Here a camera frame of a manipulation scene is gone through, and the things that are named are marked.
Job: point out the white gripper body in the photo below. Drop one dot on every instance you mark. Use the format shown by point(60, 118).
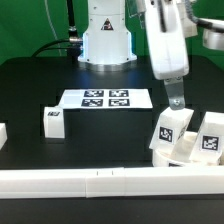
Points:
point(167, 47)

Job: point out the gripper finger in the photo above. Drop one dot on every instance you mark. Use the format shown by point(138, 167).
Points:
point(175, 92)

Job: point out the white round stool seat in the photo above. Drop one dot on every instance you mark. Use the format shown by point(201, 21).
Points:
point(180, 155)

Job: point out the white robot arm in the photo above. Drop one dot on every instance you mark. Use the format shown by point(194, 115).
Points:
point(107, 44)

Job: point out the white marker base sheet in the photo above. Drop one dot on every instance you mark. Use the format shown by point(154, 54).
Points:
point(105, 99)

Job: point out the white front fence bar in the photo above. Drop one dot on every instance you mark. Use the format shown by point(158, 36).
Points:
point(111, 182)

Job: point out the white left fence block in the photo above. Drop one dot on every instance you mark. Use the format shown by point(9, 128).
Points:
point(3, 135)

